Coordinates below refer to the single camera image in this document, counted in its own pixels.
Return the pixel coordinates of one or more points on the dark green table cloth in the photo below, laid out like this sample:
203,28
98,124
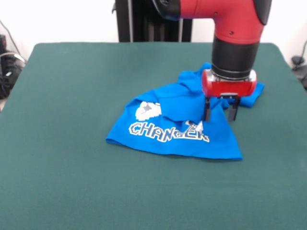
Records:
72,119

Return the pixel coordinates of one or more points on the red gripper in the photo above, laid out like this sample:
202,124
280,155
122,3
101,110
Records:
227,87

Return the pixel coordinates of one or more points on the small black device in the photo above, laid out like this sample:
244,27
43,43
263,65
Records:
3,43

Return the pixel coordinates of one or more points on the black bag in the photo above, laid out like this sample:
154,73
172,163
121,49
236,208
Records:
10,74

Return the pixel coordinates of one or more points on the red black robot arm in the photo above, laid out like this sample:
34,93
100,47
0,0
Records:
235,36

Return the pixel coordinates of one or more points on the blue printed t-shirt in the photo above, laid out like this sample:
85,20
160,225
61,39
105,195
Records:
180,107

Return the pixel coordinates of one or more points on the black round adapter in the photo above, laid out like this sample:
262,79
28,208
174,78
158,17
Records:
297,60

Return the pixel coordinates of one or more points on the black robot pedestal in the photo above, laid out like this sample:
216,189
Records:
148,24

